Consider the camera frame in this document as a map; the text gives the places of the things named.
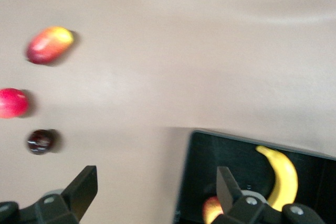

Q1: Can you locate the dark purple plum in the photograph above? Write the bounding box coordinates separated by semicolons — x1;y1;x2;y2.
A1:
26;129;58;156

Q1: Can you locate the red round fruit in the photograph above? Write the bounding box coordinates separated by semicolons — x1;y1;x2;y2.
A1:
0;88;30;120

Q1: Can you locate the black rectangular plastic box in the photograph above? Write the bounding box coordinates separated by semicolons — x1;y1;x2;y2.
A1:
173;129;336;224

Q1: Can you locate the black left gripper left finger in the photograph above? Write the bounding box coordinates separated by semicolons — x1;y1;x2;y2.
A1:
0;165;99;224

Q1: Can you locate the red yellow mango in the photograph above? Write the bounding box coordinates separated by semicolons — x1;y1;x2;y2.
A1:
25;25;75;66

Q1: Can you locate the red yellow apple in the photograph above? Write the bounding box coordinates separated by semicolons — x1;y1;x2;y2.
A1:
202;196;225;224

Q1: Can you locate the brown table cover mat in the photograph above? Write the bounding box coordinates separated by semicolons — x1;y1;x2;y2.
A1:
0;0;336;224

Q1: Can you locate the yellow banana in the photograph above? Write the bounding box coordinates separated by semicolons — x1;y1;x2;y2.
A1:
255;145;299;212

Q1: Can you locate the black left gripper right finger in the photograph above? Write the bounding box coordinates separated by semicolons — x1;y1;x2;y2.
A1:
212;166;327;224

